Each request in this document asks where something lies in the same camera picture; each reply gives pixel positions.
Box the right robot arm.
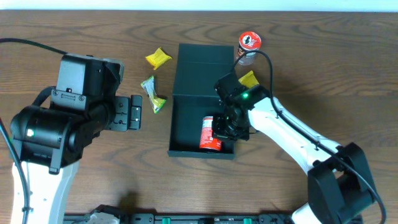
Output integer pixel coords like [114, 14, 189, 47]
[213, 83, 381, 223]

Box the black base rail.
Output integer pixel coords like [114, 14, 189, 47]
[63, 205, 293, 224]

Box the small yellow snack packet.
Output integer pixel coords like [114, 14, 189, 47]
[146, 47, 172, 70]

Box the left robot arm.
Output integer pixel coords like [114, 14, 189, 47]
[10, 86, 142, 223]

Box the black open gift box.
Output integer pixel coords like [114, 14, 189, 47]
[168, 44, 235, 160]

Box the dark Pringles can red lid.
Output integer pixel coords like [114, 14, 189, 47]
[236, 31, 262, 65]

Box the long yellow snack packet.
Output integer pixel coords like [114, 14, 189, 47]
[238, 70, 259, 88]

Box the green yellow snack packet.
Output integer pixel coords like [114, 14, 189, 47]
[141, 76, 167, 114]

